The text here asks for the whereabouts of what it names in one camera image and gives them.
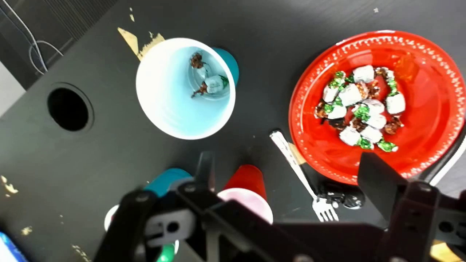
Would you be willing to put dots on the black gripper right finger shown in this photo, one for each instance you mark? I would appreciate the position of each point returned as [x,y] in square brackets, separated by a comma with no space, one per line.
[417,214]

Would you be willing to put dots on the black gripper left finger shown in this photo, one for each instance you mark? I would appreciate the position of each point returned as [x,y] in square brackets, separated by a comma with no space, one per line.
[186,208]

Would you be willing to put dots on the brown white candy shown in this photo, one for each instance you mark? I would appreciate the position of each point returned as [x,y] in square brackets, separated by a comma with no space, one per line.
[209,83]

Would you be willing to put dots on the red plastic bowl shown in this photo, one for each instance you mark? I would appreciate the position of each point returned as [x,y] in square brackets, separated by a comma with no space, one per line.
[429,77]

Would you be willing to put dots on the red plastic cup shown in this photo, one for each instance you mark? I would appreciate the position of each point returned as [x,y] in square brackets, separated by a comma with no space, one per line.
[247,186]

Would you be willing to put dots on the white plastic fork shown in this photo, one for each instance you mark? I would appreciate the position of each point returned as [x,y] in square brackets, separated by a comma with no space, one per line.
[324,211]

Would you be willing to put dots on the pile of wrapped candies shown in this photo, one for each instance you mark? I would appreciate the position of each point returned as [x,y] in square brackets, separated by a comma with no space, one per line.
[363,106]

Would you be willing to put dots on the empty teal plastic cup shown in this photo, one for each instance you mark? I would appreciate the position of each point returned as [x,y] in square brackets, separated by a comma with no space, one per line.
[165,83]

